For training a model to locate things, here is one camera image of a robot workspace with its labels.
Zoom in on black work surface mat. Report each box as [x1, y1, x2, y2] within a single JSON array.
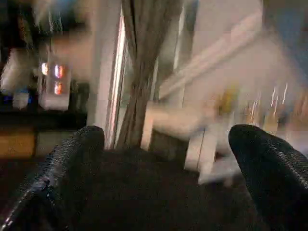
[[0, 144, 265, 231]]

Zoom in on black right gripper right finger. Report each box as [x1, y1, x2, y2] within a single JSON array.
[[228, 124, 308, 231]]

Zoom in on white device with lights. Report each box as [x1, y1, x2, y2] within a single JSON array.
[[38, 61, 73, 110]]

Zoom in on glass sliding door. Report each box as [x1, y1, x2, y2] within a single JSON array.
[[105, 19, 132, 147]]

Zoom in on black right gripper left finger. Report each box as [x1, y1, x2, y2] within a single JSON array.
[[0, 125, 105, 231]]

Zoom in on white glass-door cabinet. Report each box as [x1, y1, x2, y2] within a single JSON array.
[[144, 101, 308, 186]]

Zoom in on grey curtain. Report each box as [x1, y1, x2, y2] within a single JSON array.
[[117, 0, 183, 150]]

